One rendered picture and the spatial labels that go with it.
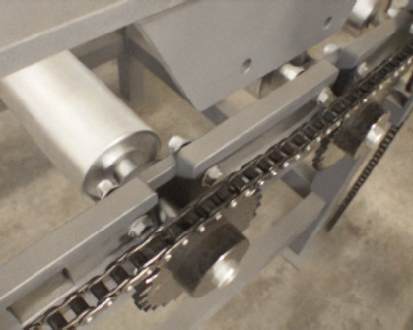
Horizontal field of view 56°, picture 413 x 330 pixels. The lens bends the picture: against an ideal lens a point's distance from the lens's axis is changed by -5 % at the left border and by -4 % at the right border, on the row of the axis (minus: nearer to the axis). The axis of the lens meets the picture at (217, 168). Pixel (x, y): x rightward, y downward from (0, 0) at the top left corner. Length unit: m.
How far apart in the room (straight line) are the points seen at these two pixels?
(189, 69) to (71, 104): 0.20
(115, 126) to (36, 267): 0.18
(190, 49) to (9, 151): 1.45
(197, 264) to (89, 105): 0.22
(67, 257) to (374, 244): 1.33
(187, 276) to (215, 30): 0.22
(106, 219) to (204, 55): 0.16
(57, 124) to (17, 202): 1.09
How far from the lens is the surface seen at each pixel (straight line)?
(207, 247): 0.38
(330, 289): 1.43
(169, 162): 0.41
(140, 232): 0.37
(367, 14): 0.82
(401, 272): 1.57
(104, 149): 0.43
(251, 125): 0.43
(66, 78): 0.51
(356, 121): 0.56
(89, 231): 0.35
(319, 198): 1.16
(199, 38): 0.30
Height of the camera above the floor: 1.24
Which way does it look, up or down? 52 degrees down
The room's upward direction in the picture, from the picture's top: 11 degrees clockwise
